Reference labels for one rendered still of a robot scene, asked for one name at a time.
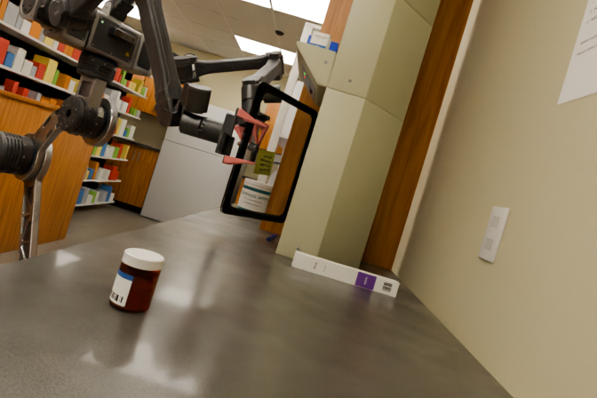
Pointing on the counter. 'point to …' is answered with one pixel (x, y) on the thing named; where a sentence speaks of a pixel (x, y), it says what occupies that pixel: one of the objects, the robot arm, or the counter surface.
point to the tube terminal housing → (356, 129)
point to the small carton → (321, 40)
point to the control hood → (315, 67)
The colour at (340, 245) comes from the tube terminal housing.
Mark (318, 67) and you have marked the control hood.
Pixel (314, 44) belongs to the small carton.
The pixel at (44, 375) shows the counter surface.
